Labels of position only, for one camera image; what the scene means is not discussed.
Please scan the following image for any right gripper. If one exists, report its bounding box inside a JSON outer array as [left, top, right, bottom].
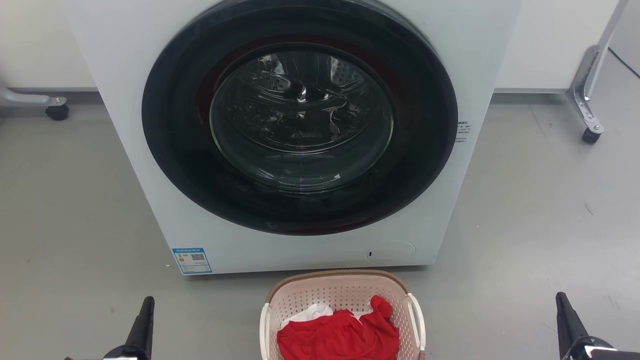
[[555, 292, 640, 360]]

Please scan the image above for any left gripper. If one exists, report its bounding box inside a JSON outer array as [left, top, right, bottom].
[[64, 296, 156, 360]]

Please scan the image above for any beige perforated laundry basket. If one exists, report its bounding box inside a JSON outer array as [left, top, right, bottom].
[[259, 269, 427, 360]]

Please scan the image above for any blue energy label sticker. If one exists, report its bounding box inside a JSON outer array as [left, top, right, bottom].
[[171, 247, 213, 275]]

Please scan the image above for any white garment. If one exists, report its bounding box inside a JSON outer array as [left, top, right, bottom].
[[280, 302, 335, 330]]

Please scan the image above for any round white filter cover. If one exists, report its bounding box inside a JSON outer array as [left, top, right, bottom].
[[366, 241, 417, 265]]

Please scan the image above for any red garment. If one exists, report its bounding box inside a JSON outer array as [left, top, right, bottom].
[[276, 295, 401, 360]]

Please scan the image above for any black round washer door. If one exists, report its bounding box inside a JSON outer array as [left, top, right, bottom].
[[141, 0, 459, 236]]

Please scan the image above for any white front-load washing machine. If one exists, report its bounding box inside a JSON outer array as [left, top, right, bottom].
[[62, 0, 522, 276]]

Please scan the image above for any silver metal stand leg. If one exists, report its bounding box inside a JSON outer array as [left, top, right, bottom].
[[566, 0, 632, 137]]

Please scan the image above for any grey metal stand leg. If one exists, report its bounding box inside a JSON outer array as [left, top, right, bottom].
[[0, 85, 68, 109]]

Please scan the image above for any thin black floor cable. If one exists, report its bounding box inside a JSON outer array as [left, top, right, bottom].
[[608, 47, 640, 80]]

